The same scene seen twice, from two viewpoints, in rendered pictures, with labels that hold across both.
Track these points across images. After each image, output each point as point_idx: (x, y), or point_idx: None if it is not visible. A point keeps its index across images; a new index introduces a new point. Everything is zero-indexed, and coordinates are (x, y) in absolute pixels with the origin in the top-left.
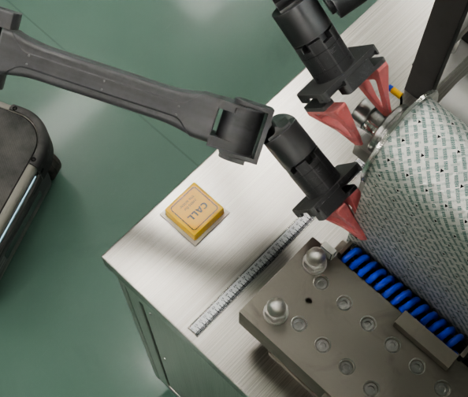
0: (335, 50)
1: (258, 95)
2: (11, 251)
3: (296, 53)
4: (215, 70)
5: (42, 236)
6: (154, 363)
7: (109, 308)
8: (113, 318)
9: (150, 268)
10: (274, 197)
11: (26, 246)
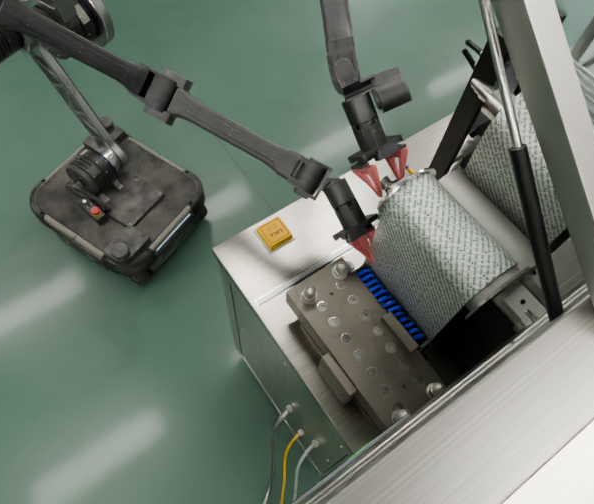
0: (376, 131)
1: None
2: (166, 255)
3: None
4: None
5: (186, 252)
6: (235, 336)
7: (216, 302)
8: (217, 309)
9: (239, 261)
10: (325, 235)
11: (176, 256)
